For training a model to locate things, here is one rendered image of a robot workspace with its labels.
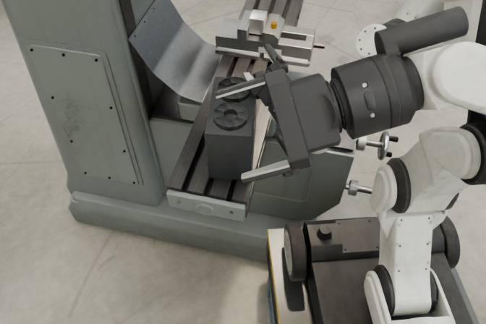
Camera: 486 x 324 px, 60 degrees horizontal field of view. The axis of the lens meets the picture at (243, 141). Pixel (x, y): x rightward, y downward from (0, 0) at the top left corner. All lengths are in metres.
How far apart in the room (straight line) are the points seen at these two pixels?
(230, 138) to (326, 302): 0.65
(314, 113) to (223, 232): 1.52
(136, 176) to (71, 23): 0.74
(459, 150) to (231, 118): 0.53
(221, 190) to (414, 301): 0.61
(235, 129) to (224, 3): 2.69
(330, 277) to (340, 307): 0.10
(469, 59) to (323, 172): 1.21
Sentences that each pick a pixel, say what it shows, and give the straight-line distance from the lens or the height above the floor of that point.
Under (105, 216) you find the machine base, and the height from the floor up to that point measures 0.13.
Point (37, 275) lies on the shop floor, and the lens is 2.28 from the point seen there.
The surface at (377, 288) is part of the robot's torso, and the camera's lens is 1.31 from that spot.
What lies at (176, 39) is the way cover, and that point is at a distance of 1.63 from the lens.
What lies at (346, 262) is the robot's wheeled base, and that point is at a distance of 1.50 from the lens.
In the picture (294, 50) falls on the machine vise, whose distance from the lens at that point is 1.52.
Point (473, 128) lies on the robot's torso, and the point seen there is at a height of 1.36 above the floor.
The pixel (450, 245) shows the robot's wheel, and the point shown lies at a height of 0.58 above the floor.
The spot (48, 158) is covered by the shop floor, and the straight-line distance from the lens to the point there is 2.67.
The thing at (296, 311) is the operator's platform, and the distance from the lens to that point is 1.59.
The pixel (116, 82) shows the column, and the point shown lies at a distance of 1.53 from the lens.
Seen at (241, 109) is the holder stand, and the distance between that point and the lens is 1.08.
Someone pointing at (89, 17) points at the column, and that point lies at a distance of 1.40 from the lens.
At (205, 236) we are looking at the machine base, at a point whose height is 0.14.
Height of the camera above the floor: 1.90
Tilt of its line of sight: 49 degrees down
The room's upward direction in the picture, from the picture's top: straight up
